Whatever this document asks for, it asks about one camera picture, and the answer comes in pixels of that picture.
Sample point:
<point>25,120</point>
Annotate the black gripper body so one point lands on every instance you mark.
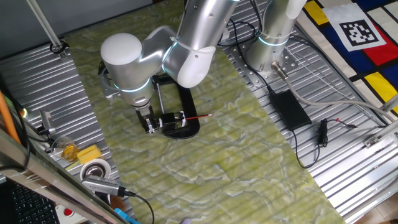
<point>145,113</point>

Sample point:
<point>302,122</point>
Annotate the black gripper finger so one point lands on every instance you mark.
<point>148,127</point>
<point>153,124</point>

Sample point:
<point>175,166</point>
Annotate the black crank pencil sharpener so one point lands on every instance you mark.
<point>169,119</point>

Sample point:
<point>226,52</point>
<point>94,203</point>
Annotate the black C-clamp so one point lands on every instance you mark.
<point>188,102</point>

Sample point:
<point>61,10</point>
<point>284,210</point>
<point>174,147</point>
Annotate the red pencil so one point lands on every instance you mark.
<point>200,117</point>

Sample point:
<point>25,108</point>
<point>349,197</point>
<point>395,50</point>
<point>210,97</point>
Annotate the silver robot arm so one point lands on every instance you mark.
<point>124,62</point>

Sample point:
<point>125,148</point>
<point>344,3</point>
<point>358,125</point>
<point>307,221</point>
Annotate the yellow sponge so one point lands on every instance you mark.
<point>88,154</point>

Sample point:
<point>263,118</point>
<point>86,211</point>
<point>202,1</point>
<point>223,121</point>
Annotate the white tape roll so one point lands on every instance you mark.
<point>94,168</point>

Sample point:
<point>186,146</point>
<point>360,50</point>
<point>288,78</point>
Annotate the green marble pattern mat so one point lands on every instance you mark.
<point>217,171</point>

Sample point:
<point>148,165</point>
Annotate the brown round object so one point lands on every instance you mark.
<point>117,203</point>

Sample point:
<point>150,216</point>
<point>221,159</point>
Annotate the glass beaker yellow liquid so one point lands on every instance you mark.
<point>68,151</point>

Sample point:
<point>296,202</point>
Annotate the blue plastic item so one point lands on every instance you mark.
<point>124,216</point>

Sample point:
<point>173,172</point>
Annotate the red emergency stop box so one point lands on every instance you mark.
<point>70,214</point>

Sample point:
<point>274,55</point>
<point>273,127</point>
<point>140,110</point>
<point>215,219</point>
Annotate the black power adapter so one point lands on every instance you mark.
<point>289,109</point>

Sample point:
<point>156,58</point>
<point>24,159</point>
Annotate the orange pole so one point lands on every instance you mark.
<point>6,115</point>

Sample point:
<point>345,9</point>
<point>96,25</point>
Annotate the black keyboard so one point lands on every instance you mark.
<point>31,205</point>

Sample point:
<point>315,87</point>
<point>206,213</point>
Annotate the fiducial marker board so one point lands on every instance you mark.
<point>342,53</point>

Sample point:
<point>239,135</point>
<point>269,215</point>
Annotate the white marker tag paper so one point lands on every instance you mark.
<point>354,28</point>

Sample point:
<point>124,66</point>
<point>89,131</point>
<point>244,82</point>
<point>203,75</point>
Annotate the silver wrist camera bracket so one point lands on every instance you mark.
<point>104,88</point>

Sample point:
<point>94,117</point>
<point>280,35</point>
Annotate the silver depth camera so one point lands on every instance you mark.
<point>102,185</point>

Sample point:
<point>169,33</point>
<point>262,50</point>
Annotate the small grey camera stand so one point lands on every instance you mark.
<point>46,119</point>

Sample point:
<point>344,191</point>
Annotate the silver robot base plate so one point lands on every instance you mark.
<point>250,77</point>

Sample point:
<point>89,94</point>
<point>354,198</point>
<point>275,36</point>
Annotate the aluminium frame bar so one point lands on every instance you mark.
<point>46,174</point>

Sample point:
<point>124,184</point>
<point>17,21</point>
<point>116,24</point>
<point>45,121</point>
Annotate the aluminium pole with bracket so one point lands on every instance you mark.
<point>43,21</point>

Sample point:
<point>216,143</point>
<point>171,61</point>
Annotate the aluminium corner frame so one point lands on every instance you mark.
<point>382,133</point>

